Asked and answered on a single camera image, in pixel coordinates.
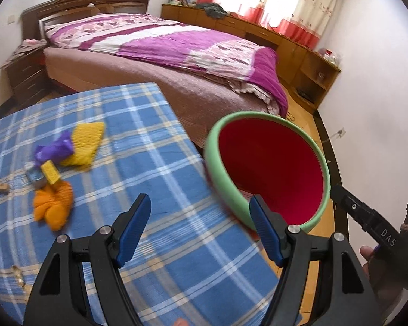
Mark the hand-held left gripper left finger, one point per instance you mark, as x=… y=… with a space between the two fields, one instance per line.
x=136 y=224

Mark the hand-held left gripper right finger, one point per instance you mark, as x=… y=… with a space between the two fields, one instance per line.
x=267 y=234

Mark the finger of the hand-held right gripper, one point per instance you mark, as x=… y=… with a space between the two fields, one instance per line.
x=352 y=205

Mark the green and red basin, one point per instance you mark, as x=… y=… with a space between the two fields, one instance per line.
x=275 y=163

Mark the orange foam net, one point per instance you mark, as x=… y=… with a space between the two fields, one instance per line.
x=52 y=207

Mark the yellow foam net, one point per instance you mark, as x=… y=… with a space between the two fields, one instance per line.
x=85 y=142

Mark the green and yellow packet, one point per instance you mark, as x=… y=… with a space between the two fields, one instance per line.
x=49 y=173

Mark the purple wrapper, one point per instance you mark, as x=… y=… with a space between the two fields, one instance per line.
x=54 y=151

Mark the peanut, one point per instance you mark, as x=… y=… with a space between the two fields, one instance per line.
x=19 y=276

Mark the person's right hand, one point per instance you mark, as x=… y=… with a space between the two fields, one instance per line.
x=377 y=271

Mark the person's left hand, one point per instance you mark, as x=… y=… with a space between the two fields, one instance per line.
x=181 y=322

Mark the black curved bar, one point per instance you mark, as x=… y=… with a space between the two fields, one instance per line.
x=336 y=176

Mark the blue plaid blanket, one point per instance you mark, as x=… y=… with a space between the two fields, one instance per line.
x=156 y=163

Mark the black electronic box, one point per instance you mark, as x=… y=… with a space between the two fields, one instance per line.
x=306 y=93

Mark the mauve bed sheet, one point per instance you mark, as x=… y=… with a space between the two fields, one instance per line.
x=190 y=102

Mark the white plastic jar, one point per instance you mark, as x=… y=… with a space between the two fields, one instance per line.
x=328 y=56

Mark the orange wooden window cabinet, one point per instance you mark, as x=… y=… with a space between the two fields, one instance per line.
x=292 y=57

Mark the purple floral quilt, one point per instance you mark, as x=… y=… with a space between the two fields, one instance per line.
x=163 y=44

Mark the brown wooden nightstand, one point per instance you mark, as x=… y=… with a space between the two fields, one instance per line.
x=23 y=74

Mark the pink floral cloth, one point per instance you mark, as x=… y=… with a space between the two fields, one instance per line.
x=29 y=46

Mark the white and red curtain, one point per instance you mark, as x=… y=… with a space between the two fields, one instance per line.
x=292 y=3

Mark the grey clothes pile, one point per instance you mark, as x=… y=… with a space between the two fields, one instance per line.
x=213 y=10

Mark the brown wooden bed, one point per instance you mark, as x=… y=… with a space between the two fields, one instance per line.
x=88 y=0

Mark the white wall socket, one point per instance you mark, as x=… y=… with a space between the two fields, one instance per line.
x=342 y=131

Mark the white wall switch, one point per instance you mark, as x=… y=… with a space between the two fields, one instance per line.
x=11 y=19

